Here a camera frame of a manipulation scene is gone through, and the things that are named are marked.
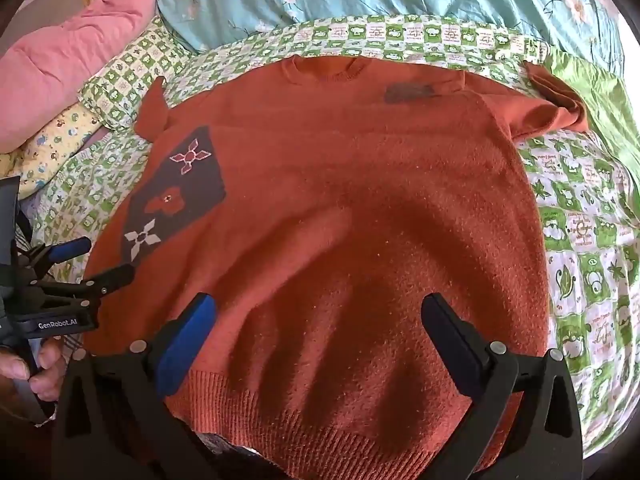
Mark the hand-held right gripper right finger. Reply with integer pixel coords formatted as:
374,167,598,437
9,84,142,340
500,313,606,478
420,292,583,480

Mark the green checked pillow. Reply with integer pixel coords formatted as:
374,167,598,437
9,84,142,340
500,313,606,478
80,20,197,134

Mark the plain green satin cloth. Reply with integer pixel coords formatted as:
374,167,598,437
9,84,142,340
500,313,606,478
544,49,640,173

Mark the yellow printed pillow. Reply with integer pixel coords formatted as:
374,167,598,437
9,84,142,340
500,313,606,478
0,104,102,197

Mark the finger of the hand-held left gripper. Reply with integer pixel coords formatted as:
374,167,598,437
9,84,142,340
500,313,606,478
25,236,94,275
35,264,137,312

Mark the person's left hand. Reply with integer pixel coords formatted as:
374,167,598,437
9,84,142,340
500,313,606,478
0,337,68,401

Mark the green checked bed sheet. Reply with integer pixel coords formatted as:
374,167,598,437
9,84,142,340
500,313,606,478
15,12,640,461

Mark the orange knit sweater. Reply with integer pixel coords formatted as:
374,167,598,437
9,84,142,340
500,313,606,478
82,55,593,467

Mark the pink pillow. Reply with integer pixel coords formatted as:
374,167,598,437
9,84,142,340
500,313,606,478
0,0,167,154

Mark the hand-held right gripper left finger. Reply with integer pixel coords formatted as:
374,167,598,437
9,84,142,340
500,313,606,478
52,292,218,480

